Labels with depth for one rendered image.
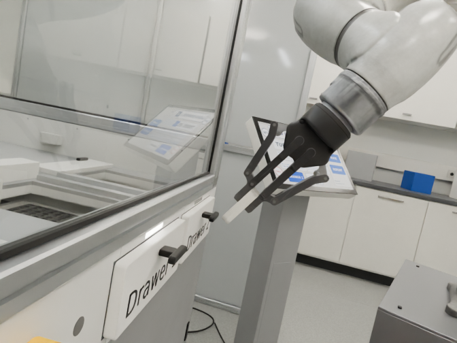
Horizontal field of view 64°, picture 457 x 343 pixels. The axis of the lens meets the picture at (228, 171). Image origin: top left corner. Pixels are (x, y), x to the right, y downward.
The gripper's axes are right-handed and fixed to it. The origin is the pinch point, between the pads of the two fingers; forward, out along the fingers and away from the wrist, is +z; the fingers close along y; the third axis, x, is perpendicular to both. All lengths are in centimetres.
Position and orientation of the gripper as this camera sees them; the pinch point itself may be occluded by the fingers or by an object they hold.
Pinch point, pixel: (241, 205)
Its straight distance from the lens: 60.0
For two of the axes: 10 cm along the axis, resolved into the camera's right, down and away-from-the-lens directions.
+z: -7.1, 6.8, 1.7
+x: -1.6, 0.8, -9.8
